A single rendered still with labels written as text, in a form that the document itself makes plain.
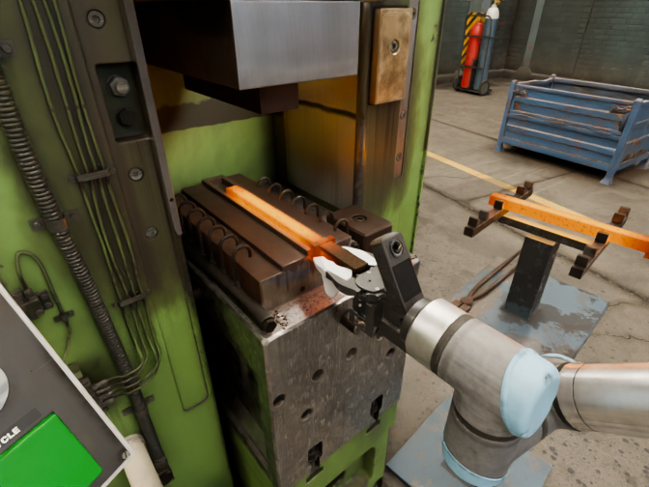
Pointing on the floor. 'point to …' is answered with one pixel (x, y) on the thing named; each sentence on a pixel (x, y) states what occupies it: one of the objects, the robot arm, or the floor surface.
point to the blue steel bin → (578, 123)
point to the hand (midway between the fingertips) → (330, 252)
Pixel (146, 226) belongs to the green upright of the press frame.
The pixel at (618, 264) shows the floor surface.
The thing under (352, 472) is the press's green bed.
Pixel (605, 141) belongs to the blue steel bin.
